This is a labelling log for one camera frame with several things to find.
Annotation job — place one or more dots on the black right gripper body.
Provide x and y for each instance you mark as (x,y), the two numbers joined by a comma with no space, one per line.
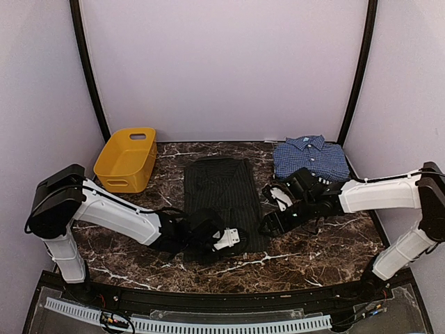
(305,213)

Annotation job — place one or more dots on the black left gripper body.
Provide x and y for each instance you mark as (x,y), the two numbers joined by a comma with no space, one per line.
(190,248)

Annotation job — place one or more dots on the black pinstriped long sleeve shirt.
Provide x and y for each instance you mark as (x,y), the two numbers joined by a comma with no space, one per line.
(227,186)

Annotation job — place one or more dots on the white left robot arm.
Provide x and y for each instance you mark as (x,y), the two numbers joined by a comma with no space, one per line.
(69,196)

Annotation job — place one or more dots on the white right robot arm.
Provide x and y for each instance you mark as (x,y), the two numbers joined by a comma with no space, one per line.
(421,189)

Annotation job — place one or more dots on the blue checked folded shirt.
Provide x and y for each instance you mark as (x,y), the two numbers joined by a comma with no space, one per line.
(320,158)

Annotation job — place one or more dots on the yellow plastic basket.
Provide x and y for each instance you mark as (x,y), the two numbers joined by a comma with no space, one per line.
(127,160)

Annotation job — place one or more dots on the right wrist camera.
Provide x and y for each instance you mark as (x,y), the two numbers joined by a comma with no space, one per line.
(301,185)

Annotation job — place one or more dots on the white slotted cable duct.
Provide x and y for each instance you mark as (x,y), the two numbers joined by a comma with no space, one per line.
(192,322)

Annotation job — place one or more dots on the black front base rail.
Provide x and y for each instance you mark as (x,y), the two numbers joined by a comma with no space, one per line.
(398,308)

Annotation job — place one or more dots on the black enclosure frame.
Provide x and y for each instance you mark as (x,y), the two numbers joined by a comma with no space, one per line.
(224,70)

